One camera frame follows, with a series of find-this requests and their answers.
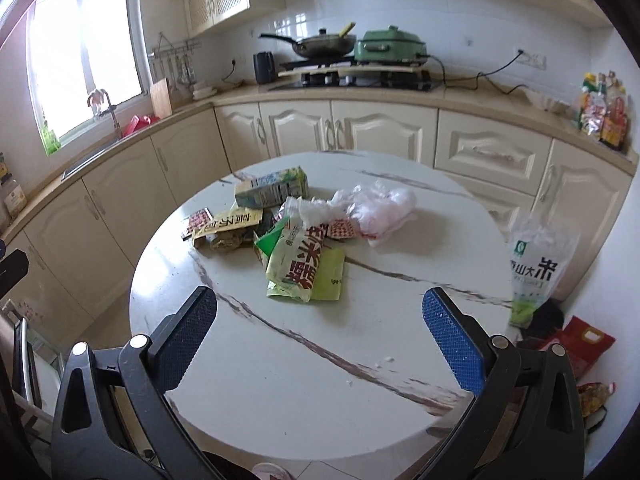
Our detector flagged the green electric cooker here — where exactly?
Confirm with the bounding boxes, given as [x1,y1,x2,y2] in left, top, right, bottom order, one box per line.
[354,25,430,67]

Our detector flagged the kitchen window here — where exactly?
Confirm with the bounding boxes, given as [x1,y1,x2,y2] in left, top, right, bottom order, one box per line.
[25,0,146,143]

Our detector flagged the silver kitchen appliance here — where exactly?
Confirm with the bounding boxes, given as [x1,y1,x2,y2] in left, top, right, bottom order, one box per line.
[0,300,61,426]

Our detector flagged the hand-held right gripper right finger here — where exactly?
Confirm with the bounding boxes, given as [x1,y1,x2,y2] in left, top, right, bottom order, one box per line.
[422,287,586,480]

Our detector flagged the wooden cutting board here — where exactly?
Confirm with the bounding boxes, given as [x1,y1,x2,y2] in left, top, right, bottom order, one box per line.
[149,78,175,118]

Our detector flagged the black cooker power cable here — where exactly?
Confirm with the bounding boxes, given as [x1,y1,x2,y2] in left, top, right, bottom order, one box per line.
[425,52,526,96]

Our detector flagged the cluster of condiment bottles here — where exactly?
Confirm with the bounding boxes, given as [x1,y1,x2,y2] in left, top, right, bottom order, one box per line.
[577,71,630,151]

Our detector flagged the red checkered sachet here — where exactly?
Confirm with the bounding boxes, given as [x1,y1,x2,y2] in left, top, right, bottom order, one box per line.
[181,208,217,237]

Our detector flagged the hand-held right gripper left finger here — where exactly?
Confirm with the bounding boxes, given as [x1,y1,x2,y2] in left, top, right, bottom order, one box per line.
[50,286,218,480]

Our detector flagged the white plastic bag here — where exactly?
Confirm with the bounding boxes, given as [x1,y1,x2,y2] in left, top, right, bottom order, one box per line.
[298,184,419,247]

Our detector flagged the yellow snack packet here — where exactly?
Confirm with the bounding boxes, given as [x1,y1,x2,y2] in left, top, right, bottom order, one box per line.
[192,208,263,248]

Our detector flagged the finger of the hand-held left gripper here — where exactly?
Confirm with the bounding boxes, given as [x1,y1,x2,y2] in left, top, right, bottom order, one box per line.
[0,249,30,301]

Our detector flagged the cream packet with red print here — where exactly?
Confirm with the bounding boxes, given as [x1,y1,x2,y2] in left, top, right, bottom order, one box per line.
[272,212,331,292]

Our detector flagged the cream kitchen base cabinets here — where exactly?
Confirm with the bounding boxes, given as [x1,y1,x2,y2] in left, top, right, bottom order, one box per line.
[0,87,640,356]

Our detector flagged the patterned snack bag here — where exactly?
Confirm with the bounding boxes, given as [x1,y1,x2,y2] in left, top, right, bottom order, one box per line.
[577,381,616,418]

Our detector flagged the wall utensil rack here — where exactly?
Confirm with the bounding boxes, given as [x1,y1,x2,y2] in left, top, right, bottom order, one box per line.
[151,32,202,86]

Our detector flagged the white and green rice bag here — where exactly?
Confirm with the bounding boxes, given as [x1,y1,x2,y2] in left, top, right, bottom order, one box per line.
[507,212,581,328]

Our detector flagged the small red patterned wrapper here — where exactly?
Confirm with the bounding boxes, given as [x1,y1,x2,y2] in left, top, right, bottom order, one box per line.
[325,219,357,240]

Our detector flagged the black wok with lid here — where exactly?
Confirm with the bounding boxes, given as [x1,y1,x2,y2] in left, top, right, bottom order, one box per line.
[258,22,358,59]

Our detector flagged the glass jar with label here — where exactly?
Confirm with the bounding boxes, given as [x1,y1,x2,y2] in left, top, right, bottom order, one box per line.
[4,177,28,217]

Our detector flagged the wide white wall outlet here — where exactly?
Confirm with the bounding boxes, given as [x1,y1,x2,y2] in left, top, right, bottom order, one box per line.
[515,49,547,71]

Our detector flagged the red rice bag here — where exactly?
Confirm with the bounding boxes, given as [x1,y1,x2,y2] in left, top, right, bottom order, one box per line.
[537,316,617,381]

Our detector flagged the black electric kettle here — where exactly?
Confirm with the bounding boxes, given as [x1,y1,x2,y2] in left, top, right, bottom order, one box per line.
[253,51,277,84]

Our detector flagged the green milk carton pack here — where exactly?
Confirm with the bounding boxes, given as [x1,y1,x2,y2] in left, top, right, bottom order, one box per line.
[234,166,310,209]

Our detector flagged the green dish soap bottle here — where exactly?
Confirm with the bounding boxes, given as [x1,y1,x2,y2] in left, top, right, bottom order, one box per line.
[41,120,62,156]

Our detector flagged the black gas stove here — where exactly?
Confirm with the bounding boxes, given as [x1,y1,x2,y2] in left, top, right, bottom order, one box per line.
[267,60,446,93]

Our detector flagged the bright green wrapper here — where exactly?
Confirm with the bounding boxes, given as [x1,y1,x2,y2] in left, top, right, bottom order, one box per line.
[254,216,291,263]

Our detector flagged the light wooden board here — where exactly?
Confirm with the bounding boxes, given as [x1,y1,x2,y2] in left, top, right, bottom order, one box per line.
[278,62,432,79]

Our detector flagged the light green snack packet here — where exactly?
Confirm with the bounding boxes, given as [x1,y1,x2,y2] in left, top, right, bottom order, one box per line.
[266,247,347,304]

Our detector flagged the steel kitchen sink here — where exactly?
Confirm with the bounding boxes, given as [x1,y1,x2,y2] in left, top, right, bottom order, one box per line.
[61,137,126,181]

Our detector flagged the metal sink faucet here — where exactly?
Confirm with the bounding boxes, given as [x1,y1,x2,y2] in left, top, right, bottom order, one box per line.
[87,89,123,138]

